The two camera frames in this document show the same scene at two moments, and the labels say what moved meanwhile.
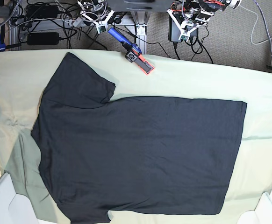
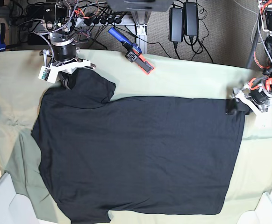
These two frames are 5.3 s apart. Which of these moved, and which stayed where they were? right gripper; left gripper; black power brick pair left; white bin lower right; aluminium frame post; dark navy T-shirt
Moved: left gripper; right gripper
Stayed: white bin lower right; dark navy T-shirt; aluminium frame post; black power brick pair left
